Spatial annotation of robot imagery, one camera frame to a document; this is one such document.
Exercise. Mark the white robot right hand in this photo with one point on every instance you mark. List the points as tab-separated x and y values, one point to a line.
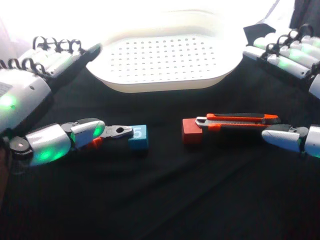
287	56

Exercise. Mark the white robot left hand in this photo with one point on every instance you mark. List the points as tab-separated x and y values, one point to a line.
22	97

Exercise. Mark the orange black pliers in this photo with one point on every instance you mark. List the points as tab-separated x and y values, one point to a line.
117	131

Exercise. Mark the orange black utility knife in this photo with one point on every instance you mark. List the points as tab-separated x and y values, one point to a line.
237	120

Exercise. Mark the white plastic block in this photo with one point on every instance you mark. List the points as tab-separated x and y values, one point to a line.
162	62

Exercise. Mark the red block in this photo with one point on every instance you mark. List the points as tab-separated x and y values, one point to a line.
191	133

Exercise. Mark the blue number block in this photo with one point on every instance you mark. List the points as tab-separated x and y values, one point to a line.
138	140

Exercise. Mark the black table cloth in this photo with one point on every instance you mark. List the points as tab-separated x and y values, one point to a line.
160	190

